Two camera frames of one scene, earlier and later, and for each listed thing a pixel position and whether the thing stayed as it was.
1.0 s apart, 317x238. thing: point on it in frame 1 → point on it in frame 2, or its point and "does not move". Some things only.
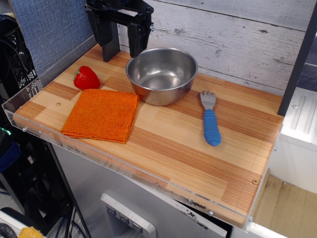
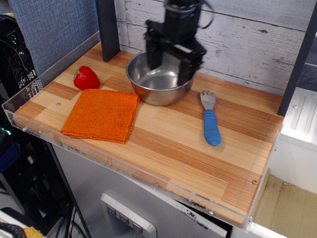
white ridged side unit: [294, 160] does not move
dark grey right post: [296, 72] does not move
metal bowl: [162, 76] does not move
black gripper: [135, 13] → [178, 34]
